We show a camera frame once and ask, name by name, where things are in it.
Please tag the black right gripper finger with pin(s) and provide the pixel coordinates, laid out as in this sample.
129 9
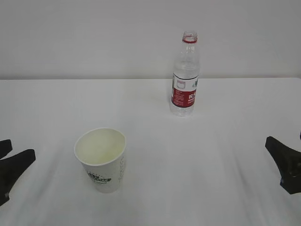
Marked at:
288 162

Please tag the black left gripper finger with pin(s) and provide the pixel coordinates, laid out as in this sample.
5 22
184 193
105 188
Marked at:
5 147
11 169

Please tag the white paper cup green logo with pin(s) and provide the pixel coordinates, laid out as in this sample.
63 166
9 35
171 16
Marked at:
102 154

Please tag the clear water bottle red label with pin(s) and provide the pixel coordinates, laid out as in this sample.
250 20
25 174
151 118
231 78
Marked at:
185 76

